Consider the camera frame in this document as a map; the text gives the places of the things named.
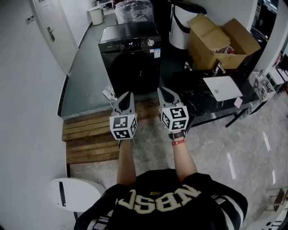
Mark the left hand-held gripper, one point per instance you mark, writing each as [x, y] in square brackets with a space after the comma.
[122, 125]

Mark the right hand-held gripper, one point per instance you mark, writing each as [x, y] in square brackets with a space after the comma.
[175, 118]

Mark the black front-load washing machine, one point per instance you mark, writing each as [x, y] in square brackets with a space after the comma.
[126, 67]

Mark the person's left forearm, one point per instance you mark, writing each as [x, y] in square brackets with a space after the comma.
[126, 161]

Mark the person's right forearm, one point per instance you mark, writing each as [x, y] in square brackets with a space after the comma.
[183, 159]

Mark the white power strip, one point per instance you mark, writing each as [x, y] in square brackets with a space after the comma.
[109, 92]

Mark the black marble table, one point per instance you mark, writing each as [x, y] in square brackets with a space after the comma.
[195, 98]

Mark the white water valve fitting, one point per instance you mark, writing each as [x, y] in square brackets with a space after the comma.
[188, 66]

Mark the black wristwatch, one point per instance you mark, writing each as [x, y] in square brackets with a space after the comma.
[178, 135]

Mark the wooden slat platform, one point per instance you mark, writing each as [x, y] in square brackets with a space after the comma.
[90, 130]

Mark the red wristband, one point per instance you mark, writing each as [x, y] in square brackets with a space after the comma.
[179, 142]

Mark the white laptop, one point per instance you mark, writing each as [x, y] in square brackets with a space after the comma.
[222, 88]

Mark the chrome faucet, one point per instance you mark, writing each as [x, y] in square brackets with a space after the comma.
[217, 67]

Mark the large cardboard box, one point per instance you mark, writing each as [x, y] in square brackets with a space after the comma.
[209, 49]

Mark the pink card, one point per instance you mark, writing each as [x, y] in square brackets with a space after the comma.
[238, 102]

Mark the white cylindrical appliance black stripe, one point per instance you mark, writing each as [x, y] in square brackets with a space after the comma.
[180, 22]

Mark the plastic-wrapped bulky object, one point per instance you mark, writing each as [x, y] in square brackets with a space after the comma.
[133, 11]

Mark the white waste bin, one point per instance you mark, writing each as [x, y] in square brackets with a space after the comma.
[96, 15]

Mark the marble patterned box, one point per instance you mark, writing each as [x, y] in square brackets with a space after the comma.
[262, 84]

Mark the white door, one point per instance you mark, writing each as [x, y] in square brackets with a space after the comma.
[58, 29]

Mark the white round stool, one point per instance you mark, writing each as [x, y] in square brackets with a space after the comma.
[78, 194]

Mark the black lettered jersey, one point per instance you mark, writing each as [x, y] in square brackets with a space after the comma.
[162, 202]

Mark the wall switch plate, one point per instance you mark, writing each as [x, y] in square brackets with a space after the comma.
[29, 19]

